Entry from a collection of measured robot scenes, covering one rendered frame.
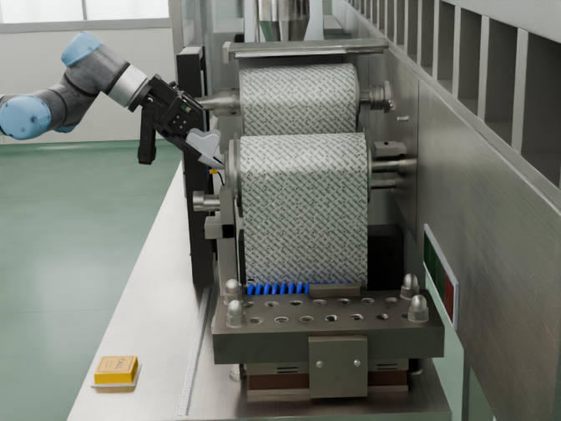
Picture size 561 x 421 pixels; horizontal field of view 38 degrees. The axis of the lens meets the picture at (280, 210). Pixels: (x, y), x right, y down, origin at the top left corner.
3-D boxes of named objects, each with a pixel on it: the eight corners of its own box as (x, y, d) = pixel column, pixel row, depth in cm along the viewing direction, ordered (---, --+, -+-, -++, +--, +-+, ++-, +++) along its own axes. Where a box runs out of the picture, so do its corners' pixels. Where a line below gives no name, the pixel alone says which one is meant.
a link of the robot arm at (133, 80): (104, 98, 153) (113, 91, 160) (124, 114, 153) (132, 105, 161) (127, 67, 151) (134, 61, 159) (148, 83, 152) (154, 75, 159)
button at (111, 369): (102, 367, 158) (101, 355, 157) (138, 365, 158) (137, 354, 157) (94, 385, 151) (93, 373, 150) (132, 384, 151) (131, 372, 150)
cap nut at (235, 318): (226, 319, 146) (224, 296, 144) (247, 319, 146) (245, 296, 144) (224, 329, 142) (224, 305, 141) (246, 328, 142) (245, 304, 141)
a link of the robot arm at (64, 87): (18, 116, 154) (48, 73, 149) (50, 105, 164) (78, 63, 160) (50, 144, 154) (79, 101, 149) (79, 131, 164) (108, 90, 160)
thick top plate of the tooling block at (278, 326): (219, 324, 158) (218, 295, 156) (427, 317, 158) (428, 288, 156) (214, 364, 143) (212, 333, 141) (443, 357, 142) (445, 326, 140)
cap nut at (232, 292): (224, 297, 155) (223, 276, 153) (243, 297, 155) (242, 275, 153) (223, 306, 151) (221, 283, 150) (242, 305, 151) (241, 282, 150)
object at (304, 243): (247, 295, 161) (242, 205, 155) (366, 291, 160) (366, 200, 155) (247, 296, 160) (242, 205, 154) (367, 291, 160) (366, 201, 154)
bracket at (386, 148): (372, 149, 160) (372, 139, 159) (402, 149, 160) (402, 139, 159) (376, 155, 155) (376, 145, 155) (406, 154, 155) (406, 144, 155)
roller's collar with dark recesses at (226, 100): (216, 114, 184) (214, 85, 182) (243, 113, 184) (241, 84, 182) (214, 120, 178) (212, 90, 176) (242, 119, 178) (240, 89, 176)
